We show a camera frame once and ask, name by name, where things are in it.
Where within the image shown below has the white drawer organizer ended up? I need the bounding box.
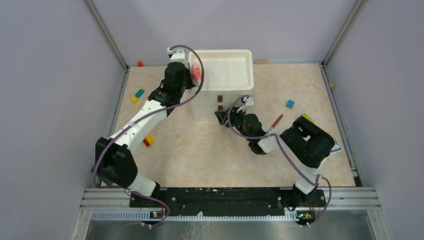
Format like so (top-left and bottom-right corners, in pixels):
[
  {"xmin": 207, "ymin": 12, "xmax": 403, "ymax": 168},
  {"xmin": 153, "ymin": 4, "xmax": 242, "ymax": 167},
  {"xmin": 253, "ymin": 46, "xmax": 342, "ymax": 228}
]
[{"xmin": 188, "ymin": 49, "xmax": 254, "ymax": 122}]

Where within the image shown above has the pink spray bottle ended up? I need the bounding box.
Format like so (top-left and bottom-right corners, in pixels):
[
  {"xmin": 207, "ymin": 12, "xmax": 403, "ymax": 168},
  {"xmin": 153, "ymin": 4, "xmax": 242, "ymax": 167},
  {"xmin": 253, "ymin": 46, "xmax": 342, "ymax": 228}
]
[{"xmin": 191, "ymin": 63, "xmax": 202, "ymax": 86}]

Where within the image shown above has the blue toy cube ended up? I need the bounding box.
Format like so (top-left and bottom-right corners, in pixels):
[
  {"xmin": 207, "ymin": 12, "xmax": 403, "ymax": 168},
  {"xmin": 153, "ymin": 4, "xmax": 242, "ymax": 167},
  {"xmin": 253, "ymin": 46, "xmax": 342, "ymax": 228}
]
[{"xmin": 286, "ymin": 99, "xmax": 295, "ymax": 109}]

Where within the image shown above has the red yellow toy block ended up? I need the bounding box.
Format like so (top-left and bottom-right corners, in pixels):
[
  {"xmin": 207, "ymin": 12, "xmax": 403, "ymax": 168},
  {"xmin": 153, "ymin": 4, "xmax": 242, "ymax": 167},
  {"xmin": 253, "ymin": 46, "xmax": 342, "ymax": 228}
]
[{"xmin": 142, "ymin": 134, "xmax": 155, "ymax": 148}]

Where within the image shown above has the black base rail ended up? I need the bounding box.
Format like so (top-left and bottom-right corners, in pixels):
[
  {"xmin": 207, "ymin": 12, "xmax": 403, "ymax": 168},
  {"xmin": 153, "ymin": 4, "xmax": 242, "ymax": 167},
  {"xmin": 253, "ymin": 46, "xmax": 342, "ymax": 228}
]
[{"xmin": 129, "ymin": 187, "xmax": 327, "ymax": 217}]

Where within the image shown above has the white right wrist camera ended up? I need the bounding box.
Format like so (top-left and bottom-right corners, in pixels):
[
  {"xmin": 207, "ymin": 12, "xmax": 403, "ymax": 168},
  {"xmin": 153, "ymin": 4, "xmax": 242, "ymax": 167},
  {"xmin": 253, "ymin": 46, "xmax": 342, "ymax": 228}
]
[{"xmin": 236, "ymin": 95, "xmax": 255, "ymax": 113}]

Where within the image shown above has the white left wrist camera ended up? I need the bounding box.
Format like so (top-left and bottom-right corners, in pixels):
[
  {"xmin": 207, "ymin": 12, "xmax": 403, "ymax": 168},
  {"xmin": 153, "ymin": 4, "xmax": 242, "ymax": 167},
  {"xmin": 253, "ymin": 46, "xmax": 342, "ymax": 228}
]
[{"xmin": 167, "ymin": 47, "xmax": 189, "ymax": 65}]

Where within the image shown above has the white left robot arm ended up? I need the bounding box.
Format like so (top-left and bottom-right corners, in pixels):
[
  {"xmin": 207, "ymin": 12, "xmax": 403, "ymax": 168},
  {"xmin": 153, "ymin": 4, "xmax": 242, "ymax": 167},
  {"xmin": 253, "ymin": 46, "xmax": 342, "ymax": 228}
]
[{"xmin": 93, "ymin": 62, "xmax": 194, "ymax": 207}]

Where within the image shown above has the teal toy block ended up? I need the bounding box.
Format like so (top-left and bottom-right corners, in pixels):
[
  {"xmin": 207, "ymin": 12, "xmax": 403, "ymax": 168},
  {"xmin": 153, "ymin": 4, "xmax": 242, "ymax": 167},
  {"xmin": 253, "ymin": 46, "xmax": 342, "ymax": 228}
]
[{"xmin": 134, "ymin": 88, "xmax": 145, "ymax": 98}]

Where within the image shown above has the blue playing card box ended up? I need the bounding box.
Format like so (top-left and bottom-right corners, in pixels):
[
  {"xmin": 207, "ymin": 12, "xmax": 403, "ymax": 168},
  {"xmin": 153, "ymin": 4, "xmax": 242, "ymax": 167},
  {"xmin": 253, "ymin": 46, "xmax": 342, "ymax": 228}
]
[{"xmin": 330, "ymin": 134, "xmax": 343, "ymax": 155}]

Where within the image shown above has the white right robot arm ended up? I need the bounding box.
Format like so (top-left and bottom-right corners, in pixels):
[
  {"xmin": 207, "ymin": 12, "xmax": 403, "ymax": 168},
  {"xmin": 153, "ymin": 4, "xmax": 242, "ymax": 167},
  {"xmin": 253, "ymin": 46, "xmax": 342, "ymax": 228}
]
[{"xmin": 214, "ymin": 110, "xmax": 335, "ymax": 206}]

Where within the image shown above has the wooden block behind table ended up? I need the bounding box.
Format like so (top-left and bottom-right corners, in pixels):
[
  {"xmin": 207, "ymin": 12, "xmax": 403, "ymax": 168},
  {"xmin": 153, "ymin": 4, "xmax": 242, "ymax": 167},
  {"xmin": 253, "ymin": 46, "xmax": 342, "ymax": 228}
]
[{"xmin": 254, "ymin": 60, "xmax": 269, "ymax": 65}]

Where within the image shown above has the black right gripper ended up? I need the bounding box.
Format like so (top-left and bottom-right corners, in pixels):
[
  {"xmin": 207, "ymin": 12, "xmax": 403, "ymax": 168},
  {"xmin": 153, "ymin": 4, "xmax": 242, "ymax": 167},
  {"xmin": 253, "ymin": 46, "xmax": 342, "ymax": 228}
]
[{"xmin": 215, "ymin": 104, "xmax": 253, "ymax": 141}]

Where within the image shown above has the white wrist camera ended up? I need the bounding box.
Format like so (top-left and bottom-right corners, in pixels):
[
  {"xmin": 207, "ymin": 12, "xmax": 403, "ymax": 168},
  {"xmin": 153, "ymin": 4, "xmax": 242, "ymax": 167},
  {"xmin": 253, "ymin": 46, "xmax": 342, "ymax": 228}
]
[
  {"xmin": 167, "ymin": 47, "xmax": 189, "ymax": 65},
  {"xmin": 236, "ymin": 95, "xmax": 255, "ymax": 113}
]

